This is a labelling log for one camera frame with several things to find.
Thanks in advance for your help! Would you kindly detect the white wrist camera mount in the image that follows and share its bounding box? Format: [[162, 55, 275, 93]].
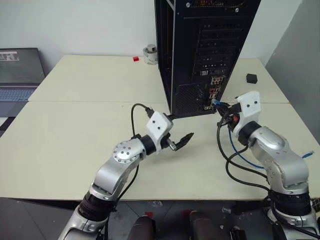
[[145, 111, 174, 152], [232, 91, 262, 134]]

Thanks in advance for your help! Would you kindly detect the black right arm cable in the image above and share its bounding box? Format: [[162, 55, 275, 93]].
[[216, 109, 274, 199]]

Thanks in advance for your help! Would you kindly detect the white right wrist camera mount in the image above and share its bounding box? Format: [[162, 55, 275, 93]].
[[232, 91, 262, 134]]

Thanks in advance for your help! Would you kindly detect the black computer tower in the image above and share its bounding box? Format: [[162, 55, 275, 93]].
[[154, 0, 262, 117]]

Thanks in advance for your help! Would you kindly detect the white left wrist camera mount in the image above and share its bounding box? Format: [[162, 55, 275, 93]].
[[145, 111, 174, 152]]

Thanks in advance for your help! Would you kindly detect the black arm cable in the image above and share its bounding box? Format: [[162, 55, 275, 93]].
[[216, 109, 274, 199], [113, 103, 154, 208]]

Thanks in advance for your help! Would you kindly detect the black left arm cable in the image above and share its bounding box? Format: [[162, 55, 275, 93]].
[[113, 103, 154, 208]]

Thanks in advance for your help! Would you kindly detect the dark rounded shape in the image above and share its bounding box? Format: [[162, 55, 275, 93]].
[[188, 209, 221, 240], [128, 214, 157, 240]]

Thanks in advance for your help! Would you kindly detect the grey laptop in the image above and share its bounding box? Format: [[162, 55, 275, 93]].
[[0, 47, 47, 118]]

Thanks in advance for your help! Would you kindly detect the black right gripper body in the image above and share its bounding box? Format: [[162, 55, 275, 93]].
[[223, 103, 242, 129]]

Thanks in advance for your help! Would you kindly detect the blue ethernet cable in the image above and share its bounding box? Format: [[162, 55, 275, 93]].
[[212, 99, 315, 170]]

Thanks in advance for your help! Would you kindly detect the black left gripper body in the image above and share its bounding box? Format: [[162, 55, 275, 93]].
[[160, 133, 180, 152]]

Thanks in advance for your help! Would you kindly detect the white tape roll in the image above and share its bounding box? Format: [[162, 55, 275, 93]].
[[142, 47, 158, 66]]

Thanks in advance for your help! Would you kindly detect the small black box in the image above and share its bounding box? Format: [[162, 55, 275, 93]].
[[245, 73, 259, 85]]

